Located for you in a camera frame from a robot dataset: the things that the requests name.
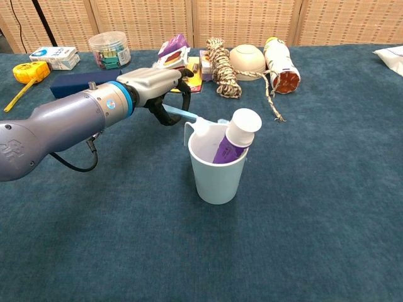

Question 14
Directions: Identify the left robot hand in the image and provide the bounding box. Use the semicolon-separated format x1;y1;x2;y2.
116;67;195;126

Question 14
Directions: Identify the light blue toothbrush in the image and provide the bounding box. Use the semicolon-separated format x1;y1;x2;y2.
163;105;229;125

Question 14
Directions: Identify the purple white toothpaste tube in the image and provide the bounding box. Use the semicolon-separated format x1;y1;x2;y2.
212;108;263;164

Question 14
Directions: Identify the pale blue plastic cup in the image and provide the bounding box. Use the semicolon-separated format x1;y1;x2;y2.
183;121;250;205

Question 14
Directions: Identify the red white snack packet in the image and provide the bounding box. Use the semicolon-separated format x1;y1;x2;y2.
152;46;192;70

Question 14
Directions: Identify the yellow red battery pack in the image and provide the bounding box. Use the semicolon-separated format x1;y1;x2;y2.
171;57;203;94

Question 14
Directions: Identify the purple white snack packet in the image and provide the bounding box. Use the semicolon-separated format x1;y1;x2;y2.
157;33;191;59

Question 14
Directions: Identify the small purple white box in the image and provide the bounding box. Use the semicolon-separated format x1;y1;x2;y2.
199;50;218;82

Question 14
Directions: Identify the clear jar of binder clips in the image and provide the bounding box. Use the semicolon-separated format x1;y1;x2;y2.
88;30;132;70

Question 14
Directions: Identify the navy blue rectangular box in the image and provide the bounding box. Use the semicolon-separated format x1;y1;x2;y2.
50;69;123;99

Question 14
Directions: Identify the beige upturned bowl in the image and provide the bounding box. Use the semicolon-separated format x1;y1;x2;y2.
229;44;266;81

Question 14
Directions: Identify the white blue small carton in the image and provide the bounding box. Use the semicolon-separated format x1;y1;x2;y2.
29;46;81;70

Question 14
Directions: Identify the woven bamboo folding screen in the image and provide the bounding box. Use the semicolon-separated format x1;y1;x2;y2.
0;0;403;54

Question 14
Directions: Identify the yellow tape measure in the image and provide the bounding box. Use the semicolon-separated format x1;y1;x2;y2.
3;61;52;113

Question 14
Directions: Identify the black slanted stand pole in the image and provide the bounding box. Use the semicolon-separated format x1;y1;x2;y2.
31;0;58;47

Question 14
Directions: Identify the white bottle with orange base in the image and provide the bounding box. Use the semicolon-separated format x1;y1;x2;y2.
263;36;301;94

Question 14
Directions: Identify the blue table cloth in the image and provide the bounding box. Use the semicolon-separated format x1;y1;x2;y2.
0;43;403;302

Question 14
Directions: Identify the white plastic bag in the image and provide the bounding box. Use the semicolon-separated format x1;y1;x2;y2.
372;45;403;77

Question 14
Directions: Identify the braided beige brown rope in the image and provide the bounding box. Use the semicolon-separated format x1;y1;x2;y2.
205;36;287;123

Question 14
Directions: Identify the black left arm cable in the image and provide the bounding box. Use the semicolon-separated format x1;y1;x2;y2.
48;131;101;173

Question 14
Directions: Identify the thin black hanging cable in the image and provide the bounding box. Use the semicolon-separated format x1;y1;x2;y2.
9;0;29;54

